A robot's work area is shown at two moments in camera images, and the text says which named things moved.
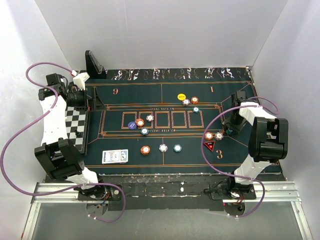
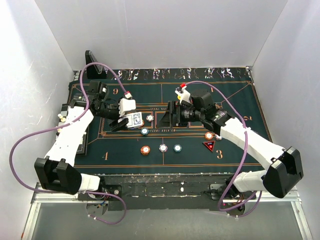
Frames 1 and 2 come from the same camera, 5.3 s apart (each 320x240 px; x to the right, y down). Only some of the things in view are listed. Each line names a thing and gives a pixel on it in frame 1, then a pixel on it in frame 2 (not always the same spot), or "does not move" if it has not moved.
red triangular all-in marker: [210, 145] does not move
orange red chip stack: [145, 150] does not move
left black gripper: [93, 105] to [115, 125]
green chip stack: [177, 148] does not move
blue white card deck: [115, 156] to [134, 119]
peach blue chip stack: [163, 148] does not move
